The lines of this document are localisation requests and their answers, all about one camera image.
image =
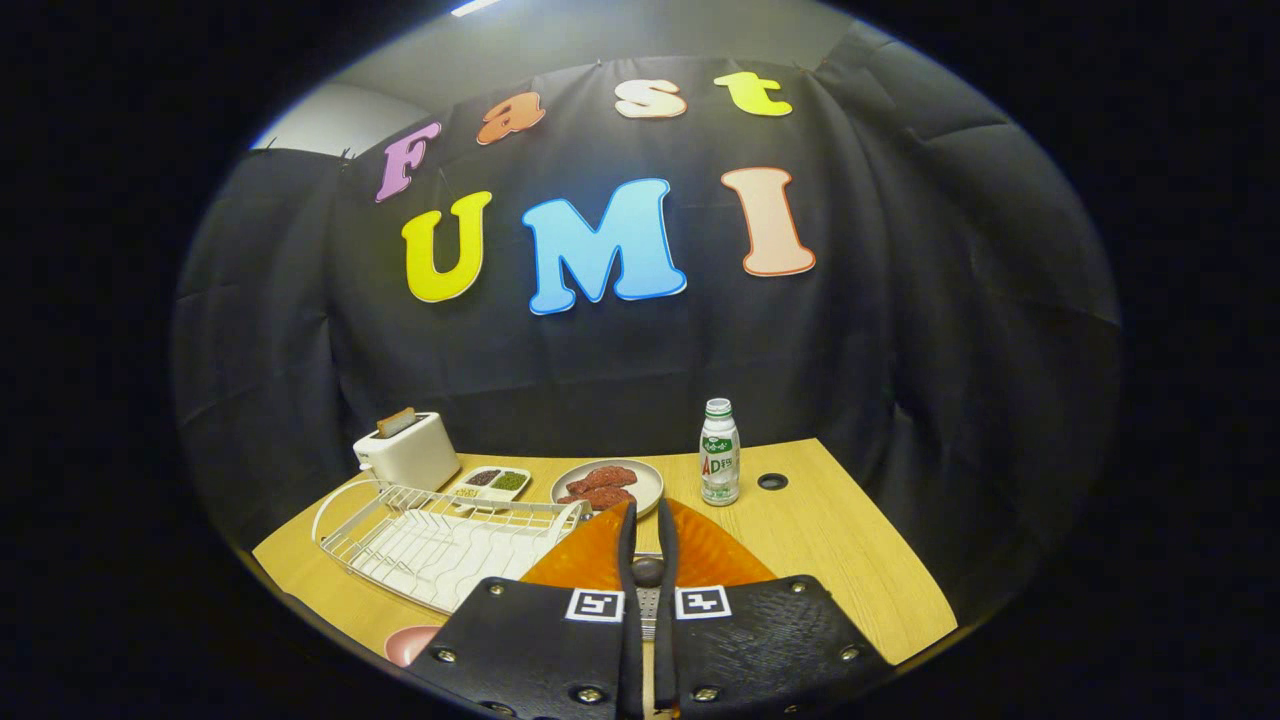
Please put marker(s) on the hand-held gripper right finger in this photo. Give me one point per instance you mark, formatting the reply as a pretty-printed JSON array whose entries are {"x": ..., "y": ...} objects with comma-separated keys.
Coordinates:
[{"x": 760, "y": 650}]

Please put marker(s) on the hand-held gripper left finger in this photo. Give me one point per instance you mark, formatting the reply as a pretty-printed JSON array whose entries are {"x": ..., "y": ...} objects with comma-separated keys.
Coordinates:
[{"x": 530, "y": 650}]

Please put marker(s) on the pink plate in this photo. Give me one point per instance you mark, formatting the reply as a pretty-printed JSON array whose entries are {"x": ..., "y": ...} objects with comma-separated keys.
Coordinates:
[{"x": 410, "y": 645}]

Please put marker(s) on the white divided bean dish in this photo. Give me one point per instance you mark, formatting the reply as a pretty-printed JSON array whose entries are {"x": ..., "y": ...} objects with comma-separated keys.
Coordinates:
[{"x": 498, "y": 497}]

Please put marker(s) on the beige plate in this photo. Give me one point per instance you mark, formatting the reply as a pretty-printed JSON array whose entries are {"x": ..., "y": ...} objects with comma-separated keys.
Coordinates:
[{"x": 645, "y": 485}]

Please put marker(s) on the white drip tray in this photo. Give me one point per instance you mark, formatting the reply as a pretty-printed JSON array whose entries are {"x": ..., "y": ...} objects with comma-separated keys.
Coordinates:
[{"x": 450, "y": 560}]

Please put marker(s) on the red meat piece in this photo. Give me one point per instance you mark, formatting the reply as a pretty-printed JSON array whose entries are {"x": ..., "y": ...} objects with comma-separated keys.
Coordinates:
[
  {"x": 600, "y": 498},
  {"x": 605, "y": 478}
]

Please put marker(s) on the white green-label drink bottle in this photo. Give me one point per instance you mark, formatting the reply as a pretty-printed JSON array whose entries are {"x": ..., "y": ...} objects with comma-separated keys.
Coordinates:
[{"x": 720, "y": 460}]

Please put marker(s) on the white toaster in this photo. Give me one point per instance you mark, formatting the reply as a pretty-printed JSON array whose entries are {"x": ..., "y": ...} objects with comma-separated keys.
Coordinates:
[{"x": 410, "y": 460}]

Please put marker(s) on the toast slice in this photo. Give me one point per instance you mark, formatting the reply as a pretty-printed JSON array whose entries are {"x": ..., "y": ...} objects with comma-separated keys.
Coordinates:
[{"x": 396, "y": 422}]

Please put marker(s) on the black backdrop cloth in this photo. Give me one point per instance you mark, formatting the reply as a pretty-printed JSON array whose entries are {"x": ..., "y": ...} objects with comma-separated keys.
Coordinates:
[{"x": 900, "y": 350}]

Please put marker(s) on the ceiling light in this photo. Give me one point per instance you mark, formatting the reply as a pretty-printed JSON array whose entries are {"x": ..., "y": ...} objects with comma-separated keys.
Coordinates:
[{"x": 474, "y": 6}]

